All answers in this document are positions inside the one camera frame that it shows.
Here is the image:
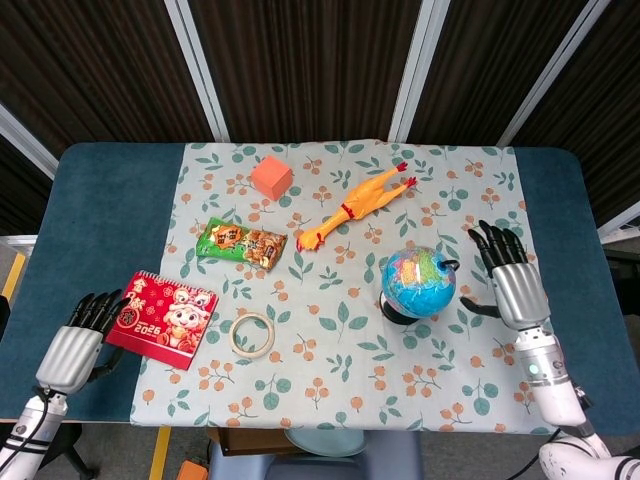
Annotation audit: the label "light blue round plate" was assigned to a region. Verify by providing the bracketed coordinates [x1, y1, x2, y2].
[284, 428, 369, 458]

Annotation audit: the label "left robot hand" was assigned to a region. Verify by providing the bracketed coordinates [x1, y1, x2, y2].
[34, 289, 128, 396]

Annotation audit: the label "small blue globe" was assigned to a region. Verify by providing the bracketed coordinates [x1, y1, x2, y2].
[378, 244, 459, 325]

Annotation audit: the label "brown cardboard box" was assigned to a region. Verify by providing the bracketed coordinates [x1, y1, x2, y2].
[206, 427, 301, 457]

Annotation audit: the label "yellow rubber chicken toy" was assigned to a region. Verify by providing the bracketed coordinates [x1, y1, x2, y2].
[295, 161, 419, 253]

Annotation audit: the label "beige tape roll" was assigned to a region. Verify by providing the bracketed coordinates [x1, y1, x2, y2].
[229, 312, 277, 359]

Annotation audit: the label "green snack packet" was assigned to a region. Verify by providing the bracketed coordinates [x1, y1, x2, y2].
[195, 216, 289, 273]

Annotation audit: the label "red 2026 desk calendar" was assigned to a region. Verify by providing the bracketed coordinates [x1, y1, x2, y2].
[106, 270, 220, 372]

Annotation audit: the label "orange cube block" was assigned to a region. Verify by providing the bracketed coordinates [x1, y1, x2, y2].
[250, 154, 294, 202]

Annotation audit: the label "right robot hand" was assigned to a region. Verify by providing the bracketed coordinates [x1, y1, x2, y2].
[459, 220, 552, 331]

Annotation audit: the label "blue grey chair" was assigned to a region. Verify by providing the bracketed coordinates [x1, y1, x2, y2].
[208, 429, 424, 480]

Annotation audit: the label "floral patterned tablecloth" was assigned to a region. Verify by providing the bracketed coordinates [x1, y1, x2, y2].
[129, 139, 575, 433]

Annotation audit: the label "teal table mat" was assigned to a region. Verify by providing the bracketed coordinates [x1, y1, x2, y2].
[0, 143, 640, 437]

